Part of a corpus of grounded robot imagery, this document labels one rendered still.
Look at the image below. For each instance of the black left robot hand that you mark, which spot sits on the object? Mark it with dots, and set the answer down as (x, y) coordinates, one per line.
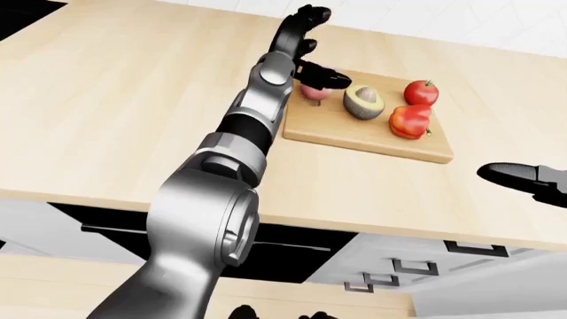
(290, 31)

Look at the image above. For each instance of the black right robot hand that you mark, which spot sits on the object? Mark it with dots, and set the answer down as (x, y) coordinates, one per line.
(509, 172)

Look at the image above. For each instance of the red onion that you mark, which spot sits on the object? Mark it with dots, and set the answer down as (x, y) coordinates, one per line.
(315, 93)

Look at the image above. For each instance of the halved avocado with pit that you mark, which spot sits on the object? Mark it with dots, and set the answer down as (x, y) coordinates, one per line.
(363, 103)

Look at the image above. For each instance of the red bell pepper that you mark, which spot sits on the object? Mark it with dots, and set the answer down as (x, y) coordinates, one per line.
(411, 121)

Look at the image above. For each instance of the red tomato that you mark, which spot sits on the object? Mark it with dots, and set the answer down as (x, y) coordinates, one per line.
(421, 93)

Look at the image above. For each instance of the wooden cutting board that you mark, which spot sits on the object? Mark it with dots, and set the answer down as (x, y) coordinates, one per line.
(354, 133)

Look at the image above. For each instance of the white drawer cabinet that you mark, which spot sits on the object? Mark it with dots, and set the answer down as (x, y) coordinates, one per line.
(487, 285)

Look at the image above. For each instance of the black built-in oven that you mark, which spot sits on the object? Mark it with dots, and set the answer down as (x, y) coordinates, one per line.
(292, 259)

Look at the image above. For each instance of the black robot body part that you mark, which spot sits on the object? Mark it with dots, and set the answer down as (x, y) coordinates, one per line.
(243, 312)
(319, 315)

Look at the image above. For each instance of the black cooktop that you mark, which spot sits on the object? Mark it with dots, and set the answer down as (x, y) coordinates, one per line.
(22, 15)

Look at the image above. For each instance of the plain white cabinet panel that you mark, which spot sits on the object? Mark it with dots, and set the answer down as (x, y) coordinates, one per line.
(35, 229)

